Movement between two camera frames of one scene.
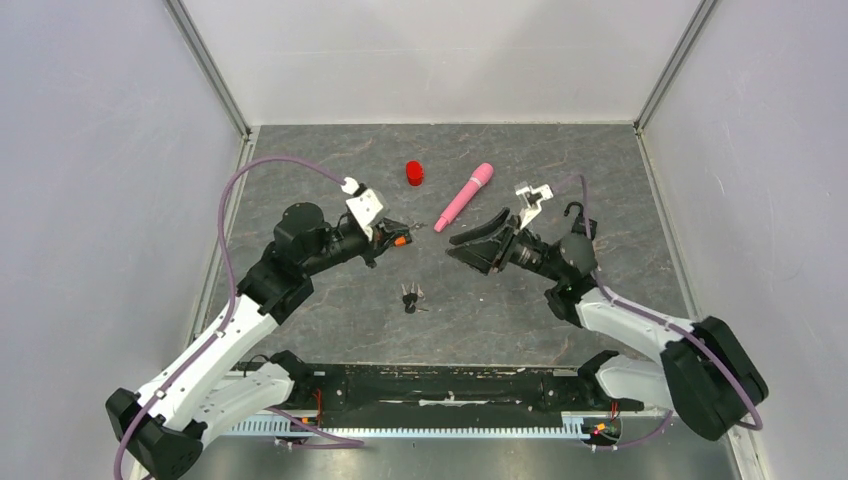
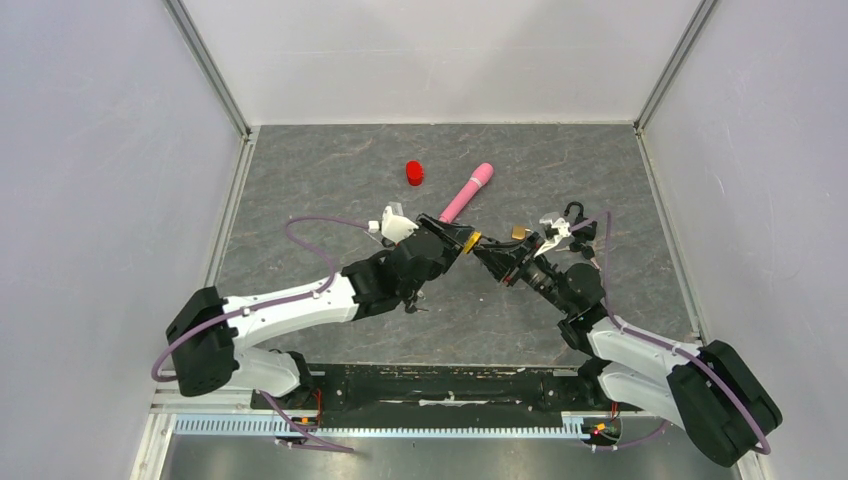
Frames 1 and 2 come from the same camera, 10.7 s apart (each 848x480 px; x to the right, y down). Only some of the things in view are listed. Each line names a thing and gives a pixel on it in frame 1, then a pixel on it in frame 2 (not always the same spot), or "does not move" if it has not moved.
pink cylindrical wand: [479, 178] does not move
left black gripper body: [376, 235] to [453, 246]
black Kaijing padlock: [579, 222] does not move
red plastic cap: [414, 173] does not move
